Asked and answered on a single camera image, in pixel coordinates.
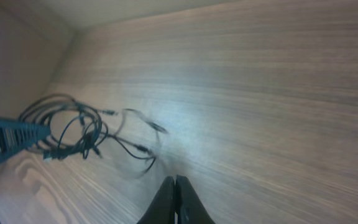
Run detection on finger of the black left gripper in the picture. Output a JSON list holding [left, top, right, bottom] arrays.
[[0, 118, 51, 164]]

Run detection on black cable bundle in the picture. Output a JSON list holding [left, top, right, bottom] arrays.
[[17, 93, 169, 180]]

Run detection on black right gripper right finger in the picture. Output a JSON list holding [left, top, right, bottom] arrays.
[[175, 175, 215, 224]]

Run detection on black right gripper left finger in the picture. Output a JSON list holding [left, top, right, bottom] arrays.
[[137, 176, 175, 224]]

